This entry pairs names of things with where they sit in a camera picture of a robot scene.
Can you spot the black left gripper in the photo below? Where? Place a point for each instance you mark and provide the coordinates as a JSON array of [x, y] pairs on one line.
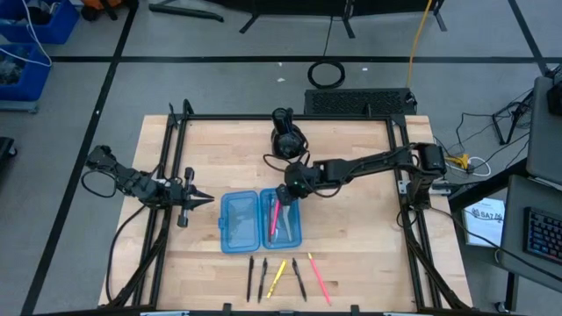
[[181, 197]]

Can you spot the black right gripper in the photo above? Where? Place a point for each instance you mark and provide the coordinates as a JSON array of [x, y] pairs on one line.
[[298, 177]]

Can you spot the pink highlighter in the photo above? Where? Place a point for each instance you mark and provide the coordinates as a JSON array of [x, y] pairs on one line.
[[275, 218]]

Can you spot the blue plastic supply box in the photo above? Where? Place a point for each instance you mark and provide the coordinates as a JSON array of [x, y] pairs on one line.
[[239, 224]]

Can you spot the yellow highlighter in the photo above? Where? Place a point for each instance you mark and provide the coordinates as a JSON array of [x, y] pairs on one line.
[[276, 278]]

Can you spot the black clear-barrel pen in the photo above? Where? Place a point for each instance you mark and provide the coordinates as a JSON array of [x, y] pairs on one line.
[[299, 279], [262, 281]]

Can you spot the pink pencil yellow eraser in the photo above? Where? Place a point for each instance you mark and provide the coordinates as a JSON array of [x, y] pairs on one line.
[[319, 278]]

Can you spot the black marker pen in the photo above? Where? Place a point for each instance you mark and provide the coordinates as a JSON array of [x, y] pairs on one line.
[[250, 281]]

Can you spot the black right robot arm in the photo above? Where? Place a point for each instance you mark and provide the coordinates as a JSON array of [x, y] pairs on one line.
[[373, 162]]

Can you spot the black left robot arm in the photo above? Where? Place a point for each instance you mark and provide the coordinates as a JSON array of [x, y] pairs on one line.
[[131, 182]]

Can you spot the black desk lamp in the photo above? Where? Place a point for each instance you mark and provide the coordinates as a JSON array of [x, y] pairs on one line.
[[287, 142]]

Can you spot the black perforated computer case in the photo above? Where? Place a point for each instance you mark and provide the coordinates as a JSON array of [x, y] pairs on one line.
[[351, 102]]

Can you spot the yellow power plug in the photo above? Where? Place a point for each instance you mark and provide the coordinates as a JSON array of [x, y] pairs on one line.
[[458, 161]]

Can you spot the black floor bar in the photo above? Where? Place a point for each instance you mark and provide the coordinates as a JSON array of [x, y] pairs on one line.
[[184, 12]]

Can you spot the black partition screen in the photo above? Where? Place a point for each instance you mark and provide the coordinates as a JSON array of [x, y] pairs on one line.
[[307, 6]]

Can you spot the black caster object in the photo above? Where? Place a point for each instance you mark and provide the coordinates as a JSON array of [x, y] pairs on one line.
[[5, 149]]

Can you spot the blue storage bin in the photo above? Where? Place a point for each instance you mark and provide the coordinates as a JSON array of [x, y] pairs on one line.
[[61, 26], [37, 79]]

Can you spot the white paper sheet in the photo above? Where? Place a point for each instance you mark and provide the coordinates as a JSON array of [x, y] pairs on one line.
[[483, 228]]

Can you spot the grey cart base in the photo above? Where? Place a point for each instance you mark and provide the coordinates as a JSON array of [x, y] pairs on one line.
[[17, 106]]

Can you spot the orange and black bag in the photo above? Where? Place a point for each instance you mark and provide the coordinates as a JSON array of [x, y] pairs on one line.
[[101, 5]]

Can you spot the black tripod stand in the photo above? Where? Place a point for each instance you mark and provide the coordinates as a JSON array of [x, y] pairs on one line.
[[500, 129]]

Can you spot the grey desk top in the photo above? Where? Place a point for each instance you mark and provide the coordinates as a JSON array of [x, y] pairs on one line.
[[513, 206], [544, 145]]

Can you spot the black keyboard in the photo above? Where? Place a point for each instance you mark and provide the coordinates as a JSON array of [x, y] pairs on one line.
[[546, 234]]

